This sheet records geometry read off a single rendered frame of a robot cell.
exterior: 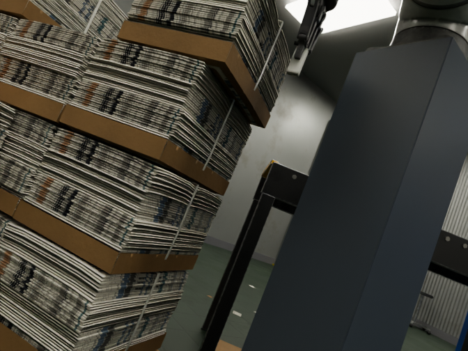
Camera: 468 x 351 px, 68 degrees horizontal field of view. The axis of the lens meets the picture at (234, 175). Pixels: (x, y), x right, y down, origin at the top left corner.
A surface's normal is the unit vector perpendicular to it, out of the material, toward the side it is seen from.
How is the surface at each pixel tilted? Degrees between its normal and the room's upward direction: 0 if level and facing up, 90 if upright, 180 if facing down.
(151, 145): 92
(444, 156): 90
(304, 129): 90
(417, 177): 90
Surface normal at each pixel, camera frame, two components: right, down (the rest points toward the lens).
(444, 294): -0.73, -0.37
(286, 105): 0.57, 0.14
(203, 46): -0.31, -0.17
